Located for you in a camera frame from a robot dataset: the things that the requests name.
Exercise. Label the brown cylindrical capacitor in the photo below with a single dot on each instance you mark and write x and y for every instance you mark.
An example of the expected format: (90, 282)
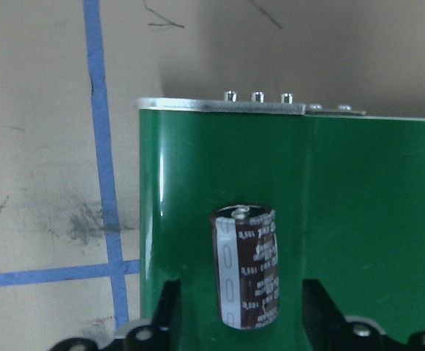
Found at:
(247, 265)

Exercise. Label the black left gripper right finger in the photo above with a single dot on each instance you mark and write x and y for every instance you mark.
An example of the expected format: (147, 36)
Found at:
(327, 328)

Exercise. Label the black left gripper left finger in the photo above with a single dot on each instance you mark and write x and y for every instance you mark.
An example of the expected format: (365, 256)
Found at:
(162, 331)

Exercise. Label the green conveyor belt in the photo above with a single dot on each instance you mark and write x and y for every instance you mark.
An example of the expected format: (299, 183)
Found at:
(349, 197)

